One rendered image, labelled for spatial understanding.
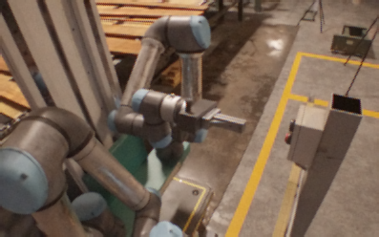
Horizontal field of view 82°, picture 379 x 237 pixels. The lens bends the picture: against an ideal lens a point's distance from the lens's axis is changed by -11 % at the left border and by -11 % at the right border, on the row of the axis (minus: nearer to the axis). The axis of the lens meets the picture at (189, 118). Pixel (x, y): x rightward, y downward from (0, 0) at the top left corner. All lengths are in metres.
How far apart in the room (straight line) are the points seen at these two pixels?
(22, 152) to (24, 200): 0.08
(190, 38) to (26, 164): 0.66
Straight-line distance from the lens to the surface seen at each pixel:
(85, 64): 0.94
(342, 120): 0.52
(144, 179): 1.15
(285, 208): 0.69
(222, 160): 2.08
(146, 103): 0.69
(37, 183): 0.47
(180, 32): 0.90
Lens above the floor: 1.58
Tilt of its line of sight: 39 degrees down
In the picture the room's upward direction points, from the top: 7 degrees counter-clockwise
